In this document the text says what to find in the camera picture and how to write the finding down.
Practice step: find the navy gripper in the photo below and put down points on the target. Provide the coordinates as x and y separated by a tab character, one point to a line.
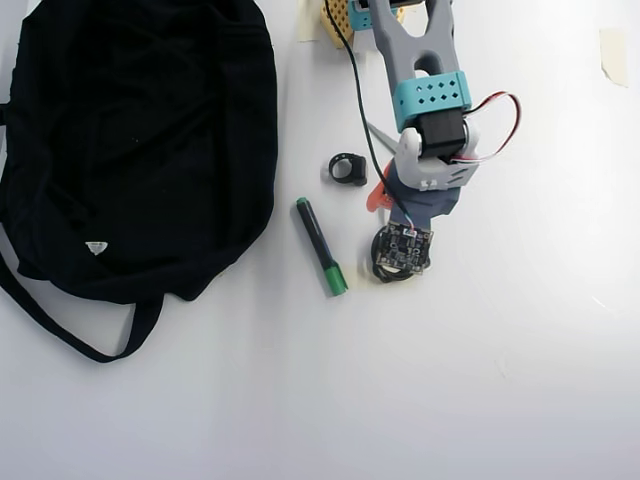
376	199

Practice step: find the grey teal robot arm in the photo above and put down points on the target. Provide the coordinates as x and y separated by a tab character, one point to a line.
430	40

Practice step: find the yellow perforated robot base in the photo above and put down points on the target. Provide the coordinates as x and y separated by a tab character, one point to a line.
334	22

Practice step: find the black cloth bag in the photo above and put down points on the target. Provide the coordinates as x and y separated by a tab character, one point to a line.
125	150

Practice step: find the green capped black marker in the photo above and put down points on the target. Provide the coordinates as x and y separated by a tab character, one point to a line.
317	240

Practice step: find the black camera circuit board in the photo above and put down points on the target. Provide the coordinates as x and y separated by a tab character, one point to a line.
402	250

